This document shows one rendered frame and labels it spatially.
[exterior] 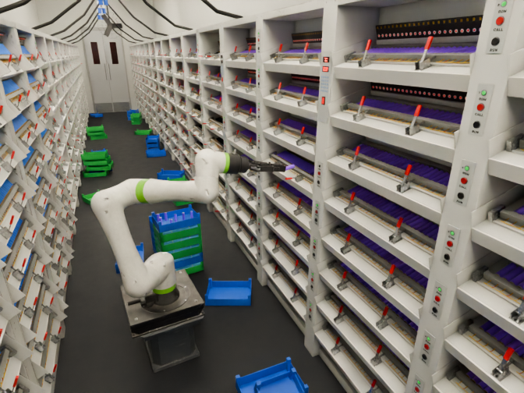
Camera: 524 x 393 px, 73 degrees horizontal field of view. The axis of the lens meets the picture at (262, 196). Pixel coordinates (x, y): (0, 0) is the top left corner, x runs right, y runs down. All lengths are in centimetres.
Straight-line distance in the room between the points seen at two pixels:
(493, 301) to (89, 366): 192
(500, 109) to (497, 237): 31
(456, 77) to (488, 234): 41
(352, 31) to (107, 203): 123
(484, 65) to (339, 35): 64
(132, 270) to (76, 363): 77
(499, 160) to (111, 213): 141
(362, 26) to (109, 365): 205
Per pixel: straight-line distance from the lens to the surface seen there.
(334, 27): 153
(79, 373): 229
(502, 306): 116
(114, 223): 169
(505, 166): 103
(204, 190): 151
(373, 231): 141
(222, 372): 210
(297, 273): 212
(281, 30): 219
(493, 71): 104
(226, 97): 281
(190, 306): 193
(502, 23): 104
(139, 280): 176
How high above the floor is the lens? 155
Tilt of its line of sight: 22 degrees down
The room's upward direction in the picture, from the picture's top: straight up
